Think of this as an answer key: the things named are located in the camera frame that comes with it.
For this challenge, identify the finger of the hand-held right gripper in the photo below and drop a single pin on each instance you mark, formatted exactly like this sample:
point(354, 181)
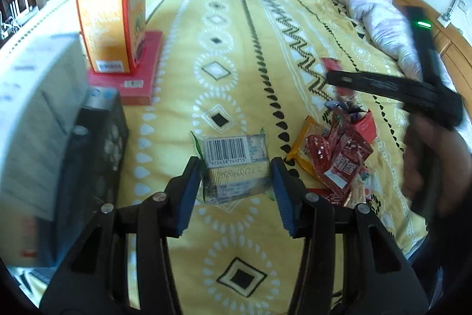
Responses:
point(361, 80)

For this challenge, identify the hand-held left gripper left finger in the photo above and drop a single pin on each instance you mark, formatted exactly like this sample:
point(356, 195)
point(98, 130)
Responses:
point(188, 189)

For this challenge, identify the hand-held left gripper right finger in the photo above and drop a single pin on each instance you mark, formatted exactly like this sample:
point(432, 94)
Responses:
point(282, 197)

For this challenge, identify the gold green snack packet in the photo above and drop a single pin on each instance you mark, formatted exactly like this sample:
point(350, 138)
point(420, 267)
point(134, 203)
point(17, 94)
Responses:
point(232, 167)

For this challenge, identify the person's right hand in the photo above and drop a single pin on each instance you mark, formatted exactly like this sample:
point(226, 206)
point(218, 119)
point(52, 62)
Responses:
point(455, 171)

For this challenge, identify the small red snack packet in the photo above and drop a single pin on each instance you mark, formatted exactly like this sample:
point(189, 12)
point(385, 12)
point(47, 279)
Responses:
point(330, 64)

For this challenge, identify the orange snack packet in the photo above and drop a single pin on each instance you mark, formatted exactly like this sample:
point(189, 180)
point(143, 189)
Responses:
point(304, 138)

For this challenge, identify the pile of red snack packets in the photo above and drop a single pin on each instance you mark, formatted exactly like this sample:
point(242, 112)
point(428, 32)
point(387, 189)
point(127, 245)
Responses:
point(343, 156)

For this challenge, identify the pale pink quilt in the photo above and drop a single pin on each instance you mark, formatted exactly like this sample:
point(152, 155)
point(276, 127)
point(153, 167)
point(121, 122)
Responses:
point(368, 5)

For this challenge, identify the red flat box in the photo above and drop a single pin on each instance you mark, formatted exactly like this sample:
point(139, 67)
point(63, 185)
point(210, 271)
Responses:
point(147, 79)

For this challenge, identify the yellow patterned bedsheet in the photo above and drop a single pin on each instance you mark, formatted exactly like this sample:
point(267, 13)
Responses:
point(236, 42)

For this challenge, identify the white cardboard box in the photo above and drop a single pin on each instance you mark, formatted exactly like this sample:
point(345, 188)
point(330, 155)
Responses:
point(33, 115)

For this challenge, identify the tan box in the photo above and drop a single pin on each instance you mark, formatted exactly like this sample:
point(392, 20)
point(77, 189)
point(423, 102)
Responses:
point(18, 241)

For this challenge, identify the orange carton box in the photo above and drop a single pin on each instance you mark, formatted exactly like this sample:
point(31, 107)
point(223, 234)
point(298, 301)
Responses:
point(107, 23)

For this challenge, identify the white wall conduit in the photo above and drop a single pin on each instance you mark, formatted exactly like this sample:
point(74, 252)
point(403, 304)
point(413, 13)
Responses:
point(451, 5)

